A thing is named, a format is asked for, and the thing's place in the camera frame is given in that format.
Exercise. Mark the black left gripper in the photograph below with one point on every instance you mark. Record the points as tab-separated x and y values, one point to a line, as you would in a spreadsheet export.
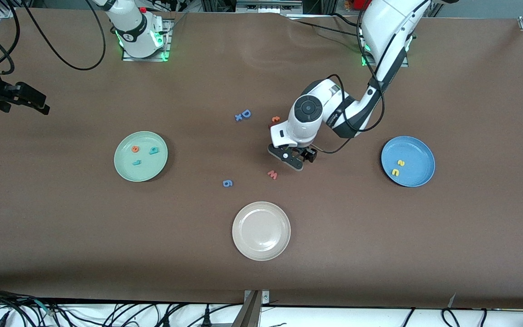
308	155

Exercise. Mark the teal foam letter a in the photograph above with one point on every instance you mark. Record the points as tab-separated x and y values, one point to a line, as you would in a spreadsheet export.
153	151

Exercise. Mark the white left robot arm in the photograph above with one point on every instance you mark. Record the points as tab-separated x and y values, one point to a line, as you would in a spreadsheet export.
388	22

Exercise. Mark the coral foam letter w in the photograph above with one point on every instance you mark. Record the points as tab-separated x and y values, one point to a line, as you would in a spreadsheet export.
272	175

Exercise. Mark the blue foam letter D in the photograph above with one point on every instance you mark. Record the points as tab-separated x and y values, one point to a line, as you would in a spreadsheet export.
246	113

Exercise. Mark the blue foam number 6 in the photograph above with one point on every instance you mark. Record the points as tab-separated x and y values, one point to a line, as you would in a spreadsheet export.
227	183

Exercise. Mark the beige plate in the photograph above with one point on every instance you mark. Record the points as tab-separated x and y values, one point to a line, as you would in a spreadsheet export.
261	230

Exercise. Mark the blue plate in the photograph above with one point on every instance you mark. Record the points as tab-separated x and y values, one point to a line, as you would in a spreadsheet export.
418	156

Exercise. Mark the brown table cover sheet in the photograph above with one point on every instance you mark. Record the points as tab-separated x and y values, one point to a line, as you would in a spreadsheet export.
61	227

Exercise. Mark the light green plate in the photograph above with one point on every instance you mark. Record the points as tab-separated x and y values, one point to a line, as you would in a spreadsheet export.
145	170

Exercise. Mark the grey metal box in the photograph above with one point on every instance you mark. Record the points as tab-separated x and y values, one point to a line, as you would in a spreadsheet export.
268	5

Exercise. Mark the red box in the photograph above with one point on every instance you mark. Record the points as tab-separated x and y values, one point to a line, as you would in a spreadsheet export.
361	3

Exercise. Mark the aluminium frame rail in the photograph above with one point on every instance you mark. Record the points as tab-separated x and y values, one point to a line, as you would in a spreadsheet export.
6	12

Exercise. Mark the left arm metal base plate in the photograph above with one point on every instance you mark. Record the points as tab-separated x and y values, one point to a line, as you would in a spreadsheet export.
406	63

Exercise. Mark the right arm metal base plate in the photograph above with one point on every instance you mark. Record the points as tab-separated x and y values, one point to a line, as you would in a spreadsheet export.
167	41

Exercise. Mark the metal table edge bracket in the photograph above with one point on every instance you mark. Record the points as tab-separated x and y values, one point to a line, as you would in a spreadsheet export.
250	311

